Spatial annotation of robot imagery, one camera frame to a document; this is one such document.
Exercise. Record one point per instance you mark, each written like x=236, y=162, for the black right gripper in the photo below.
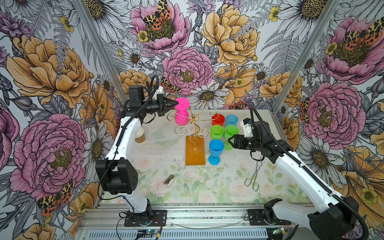
x=238, y=143

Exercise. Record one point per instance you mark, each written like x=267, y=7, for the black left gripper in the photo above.
x=163, y=102

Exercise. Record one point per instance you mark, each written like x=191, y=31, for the green wine glass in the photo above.
x=216, y=132
x=230, y=131

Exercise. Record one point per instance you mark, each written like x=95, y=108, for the pink wine glass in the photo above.
x=181, y=112

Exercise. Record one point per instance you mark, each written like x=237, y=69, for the blue wine glass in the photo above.
x=231, y=120
x=216, y=148

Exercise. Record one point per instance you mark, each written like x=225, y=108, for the red wine glass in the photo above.
x=218, y=119

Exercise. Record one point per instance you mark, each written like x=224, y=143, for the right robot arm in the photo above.
x=332, y=215

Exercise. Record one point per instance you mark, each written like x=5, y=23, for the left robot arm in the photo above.
x=116, y=173

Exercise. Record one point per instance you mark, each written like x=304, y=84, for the brown paper cup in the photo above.
x=140, y=137

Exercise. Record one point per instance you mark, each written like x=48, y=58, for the metal tongs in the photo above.
x=252, y=181

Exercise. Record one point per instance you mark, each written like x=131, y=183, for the small metal carabiner clip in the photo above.
x=169, y=180

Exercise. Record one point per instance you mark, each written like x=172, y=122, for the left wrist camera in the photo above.
x=160, y=91

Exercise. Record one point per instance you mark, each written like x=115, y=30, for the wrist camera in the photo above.
x=160, y=91
x=246, y=125

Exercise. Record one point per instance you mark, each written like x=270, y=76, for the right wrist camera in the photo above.
x=246, y=125

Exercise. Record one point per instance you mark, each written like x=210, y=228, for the gold wire glass rack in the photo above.
x=195, y=135

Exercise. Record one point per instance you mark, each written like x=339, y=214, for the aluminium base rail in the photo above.
x=188, y=222

